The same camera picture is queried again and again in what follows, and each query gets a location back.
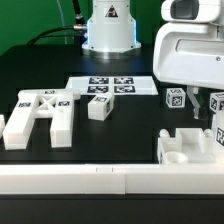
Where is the marker sheet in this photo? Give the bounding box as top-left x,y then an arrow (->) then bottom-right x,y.
66,76 -> 158,95

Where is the white block left edge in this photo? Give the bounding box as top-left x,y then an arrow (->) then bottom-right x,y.
0,114 -> 5,139

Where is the white chair back frame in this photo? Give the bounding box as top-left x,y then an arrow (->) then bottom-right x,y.
3,89 -> 81,150

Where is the white chair seat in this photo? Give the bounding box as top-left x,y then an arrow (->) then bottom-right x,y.
157,128 -> 224,165

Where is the white tagged cube right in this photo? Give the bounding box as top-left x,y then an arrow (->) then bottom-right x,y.
209,92 -> 224,112

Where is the black cable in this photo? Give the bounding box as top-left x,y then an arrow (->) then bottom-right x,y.
27,0 -> 88,46

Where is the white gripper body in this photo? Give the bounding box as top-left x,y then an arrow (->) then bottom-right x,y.
153,0 -> 224,89

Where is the white tagged cube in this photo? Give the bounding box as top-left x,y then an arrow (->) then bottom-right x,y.
209,92 -> 224,112
166,88 -> 186,108

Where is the white front rail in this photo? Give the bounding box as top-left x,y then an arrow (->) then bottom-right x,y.
0,164 -> 224,195

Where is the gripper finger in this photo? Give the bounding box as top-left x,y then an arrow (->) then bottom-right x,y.
187,86 -> 206,120

